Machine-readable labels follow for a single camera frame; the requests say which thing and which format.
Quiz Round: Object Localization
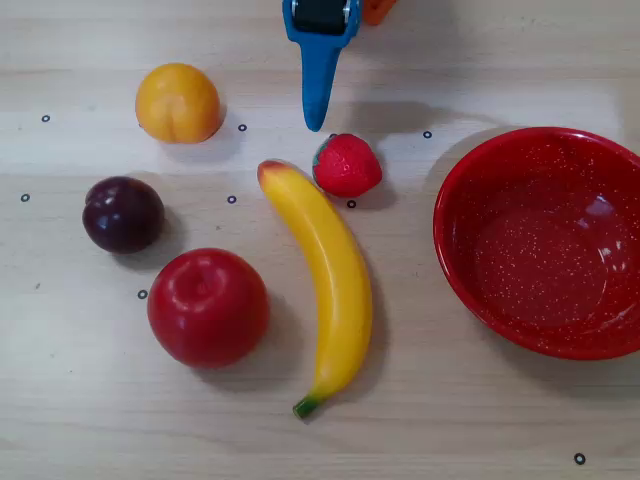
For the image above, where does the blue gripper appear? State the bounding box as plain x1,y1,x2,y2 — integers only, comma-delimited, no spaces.
281,0,362,134

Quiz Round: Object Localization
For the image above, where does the orange yellow toy peach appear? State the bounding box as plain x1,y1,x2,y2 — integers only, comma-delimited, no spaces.
134,62,222,145

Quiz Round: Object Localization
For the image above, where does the orange robot base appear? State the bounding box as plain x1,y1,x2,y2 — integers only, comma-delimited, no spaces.
361,0,399,26

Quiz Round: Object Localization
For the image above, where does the red speckled enamel bowl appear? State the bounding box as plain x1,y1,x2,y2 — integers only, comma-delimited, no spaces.
432,126,640,361

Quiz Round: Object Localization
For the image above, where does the red toy strawberry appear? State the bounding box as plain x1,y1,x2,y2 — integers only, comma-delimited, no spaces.
312,132,384,199

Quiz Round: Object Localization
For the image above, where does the yellow toy banana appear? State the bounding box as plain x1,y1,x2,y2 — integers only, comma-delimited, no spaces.
256,159,374,421

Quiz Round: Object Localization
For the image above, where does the dark purple toy plum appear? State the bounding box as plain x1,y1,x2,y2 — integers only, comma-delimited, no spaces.
81,175,166,255

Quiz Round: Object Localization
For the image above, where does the red toy apple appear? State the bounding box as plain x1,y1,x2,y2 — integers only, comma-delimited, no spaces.
146,247,272,371

